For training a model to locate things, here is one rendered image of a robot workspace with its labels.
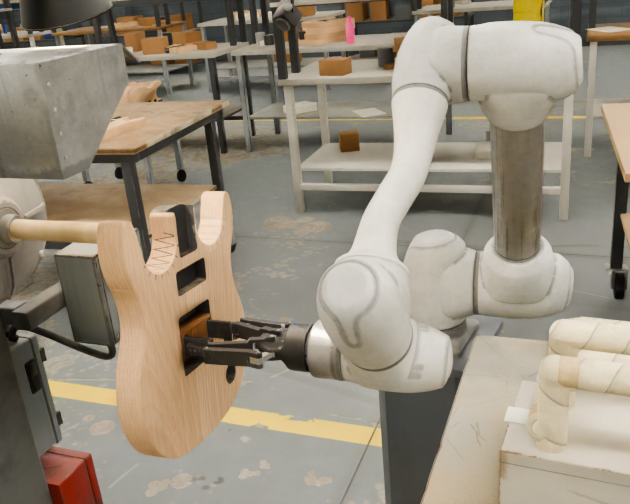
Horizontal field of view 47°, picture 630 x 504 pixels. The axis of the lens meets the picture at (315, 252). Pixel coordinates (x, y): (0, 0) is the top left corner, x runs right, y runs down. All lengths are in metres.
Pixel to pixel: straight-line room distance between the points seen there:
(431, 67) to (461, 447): 0.64
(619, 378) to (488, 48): 0.69
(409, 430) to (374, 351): 0.98
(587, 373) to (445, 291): 0.97
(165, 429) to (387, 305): 0.44
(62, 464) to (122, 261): 0.82
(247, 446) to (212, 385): 1.46
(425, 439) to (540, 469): 1.07
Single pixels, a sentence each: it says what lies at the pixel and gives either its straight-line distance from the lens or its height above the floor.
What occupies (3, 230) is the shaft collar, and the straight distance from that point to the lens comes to 1.26.
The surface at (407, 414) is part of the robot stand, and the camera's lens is 1.88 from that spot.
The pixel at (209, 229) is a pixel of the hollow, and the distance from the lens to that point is 1.29.
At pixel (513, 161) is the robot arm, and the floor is 1.22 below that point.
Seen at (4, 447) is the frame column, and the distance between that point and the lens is 1.61.
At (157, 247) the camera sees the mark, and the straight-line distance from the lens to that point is 1.17.
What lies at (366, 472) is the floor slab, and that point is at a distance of 2.56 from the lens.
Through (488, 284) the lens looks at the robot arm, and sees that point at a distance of 1.71.
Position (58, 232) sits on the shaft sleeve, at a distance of 1.20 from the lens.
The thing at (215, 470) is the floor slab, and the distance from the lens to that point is 2.66.
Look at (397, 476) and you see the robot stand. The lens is 2.02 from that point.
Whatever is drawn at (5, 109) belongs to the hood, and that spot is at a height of 1.47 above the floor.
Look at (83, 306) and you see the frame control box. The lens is 1.53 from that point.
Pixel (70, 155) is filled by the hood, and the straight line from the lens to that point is 0.97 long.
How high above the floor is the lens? 1.62
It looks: 22 degrees down
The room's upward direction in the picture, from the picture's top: 5 degrees counter-clockwise
